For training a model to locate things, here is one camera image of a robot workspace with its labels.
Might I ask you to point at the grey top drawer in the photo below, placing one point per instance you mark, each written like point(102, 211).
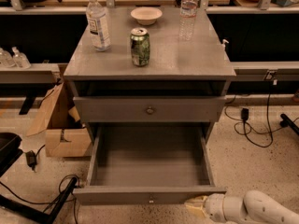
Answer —
point(149, 109)

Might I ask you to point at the black stand leg right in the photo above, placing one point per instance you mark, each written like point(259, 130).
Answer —
point(286, 122)

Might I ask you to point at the clear water bottle right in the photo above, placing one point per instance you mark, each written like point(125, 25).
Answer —
point(187, 17)

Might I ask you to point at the sanitizer bottle far left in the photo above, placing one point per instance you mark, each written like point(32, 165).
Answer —
point(6, 59)

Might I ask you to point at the black power adapter right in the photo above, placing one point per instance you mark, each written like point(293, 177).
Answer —
point(244, 114)

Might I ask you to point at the sanitizer bottle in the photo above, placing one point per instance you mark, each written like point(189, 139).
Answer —
point(6, 59)
point(20, 59)

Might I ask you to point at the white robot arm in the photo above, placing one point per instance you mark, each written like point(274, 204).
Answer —
point(254, 208)

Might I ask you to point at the black stand base left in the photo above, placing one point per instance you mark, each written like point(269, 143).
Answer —
point(41, 213)

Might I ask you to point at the white paper bowl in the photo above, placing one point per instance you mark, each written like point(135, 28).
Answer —
point(146, 15)

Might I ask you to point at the black power adapter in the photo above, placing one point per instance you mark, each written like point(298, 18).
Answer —
point(31, 159)
point(244, 114)

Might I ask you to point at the small pump bottle right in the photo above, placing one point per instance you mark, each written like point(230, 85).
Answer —
point(225, 44)

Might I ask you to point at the labelled water bottle left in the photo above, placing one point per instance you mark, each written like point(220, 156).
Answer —
point(98, 26)

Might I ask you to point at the green soda can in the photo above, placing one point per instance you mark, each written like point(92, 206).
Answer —
point(140, 46)

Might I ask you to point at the black power adapter left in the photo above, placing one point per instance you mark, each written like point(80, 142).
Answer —
point(31, 159)

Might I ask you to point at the grey drawer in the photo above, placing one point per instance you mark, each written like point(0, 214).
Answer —
point(149, 109)
point(147, 165)

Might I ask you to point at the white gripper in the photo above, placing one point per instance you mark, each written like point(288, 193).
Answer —
point(214, 206)

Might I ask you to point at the grey wooden drawer cabinet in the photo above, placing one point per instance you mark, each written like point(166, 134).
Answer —
point(190, 69)

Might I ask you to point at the cardboard box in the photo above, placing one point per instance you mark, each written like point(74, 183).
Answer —
point(57, 117)

